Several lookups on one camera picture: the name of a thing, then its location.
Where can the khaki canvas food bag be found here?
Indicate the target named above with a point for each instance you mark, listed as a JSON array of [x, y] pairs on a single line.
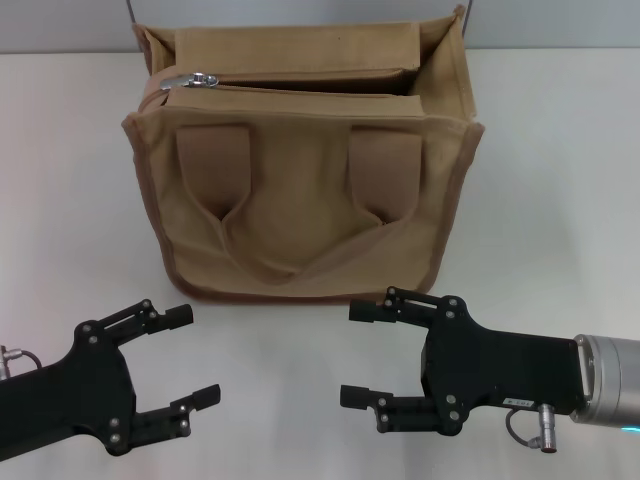
[[300, 200]]

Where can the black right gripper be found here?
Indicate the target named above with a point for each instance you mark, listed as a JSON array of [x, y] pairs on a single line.
[[490, 370]]

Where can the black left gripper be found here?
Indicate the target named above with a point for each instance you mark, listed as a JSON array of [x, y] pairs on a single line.
[[85, 380]]

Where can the silver metal zipper pull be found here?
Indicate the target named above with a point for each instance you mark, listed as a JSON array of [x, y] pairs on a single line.
[[192, 80]]

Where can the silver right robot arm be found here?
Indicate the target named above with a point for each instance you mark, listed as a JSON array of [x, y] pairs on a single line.
[[610, 375]]

